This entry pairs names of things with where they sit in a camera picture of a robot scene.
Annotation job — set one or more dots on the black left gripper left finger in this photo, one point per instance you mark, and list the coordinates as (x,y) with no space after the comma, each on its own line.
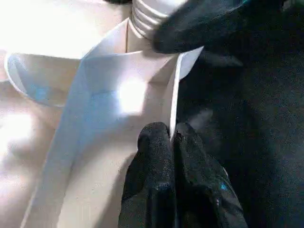
(152,178)

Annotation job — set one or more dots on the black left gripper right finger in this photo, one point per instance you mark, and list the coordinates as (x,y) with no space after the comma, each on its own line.
(199,185)

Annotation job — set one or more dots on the white plastic table leg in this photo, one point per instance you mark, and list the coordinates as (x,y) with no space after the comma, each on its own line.
(147,19)

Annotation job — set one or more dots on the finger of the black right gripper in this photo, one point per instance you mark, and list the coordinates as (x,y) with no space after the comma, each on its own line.
(194,28)

